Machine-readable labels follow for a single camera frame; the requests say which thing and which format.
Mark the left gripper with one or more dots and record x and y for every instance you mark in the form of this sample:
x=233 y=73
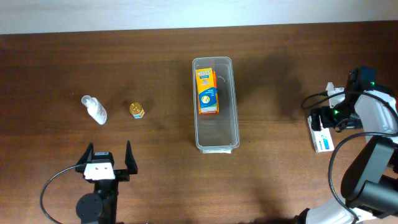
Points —
x=124 y=175

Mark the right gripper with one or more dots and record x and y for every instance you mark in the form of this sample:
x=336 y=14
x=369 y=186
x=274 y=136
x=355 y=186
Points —
x=324 y=113

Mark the white Panadol box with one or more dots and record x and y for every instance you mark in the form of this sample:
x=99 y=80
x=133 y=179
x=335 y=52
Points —
x=321 y=139

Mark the orange medicine box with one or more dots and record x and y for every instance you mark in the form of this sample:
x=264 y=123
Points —
x=216 y=93

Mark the yellow blue medicine box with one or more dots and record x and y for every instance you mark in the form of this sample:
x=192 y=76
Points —
x=206 y=90

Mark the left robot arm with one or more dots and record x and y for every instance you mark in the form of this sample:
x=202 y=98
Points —
x=100 y=206

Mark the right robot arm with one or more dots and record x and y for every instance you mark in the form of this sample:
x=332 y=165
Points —
x=362 y=108

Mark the clear plastic container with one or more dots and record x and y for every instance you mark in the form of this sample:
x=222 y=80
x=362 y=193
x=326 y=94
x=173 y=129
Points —
x=215 y=108

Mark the white spray bottle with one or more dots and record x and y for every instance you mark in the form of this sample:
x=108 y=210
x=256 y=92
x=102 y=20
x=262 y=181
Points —
x=95 y=109

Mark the small gold-lid balm jar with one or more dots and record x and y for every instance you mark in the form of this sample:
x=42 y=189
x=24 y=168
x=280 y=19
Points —
x=136 y=110

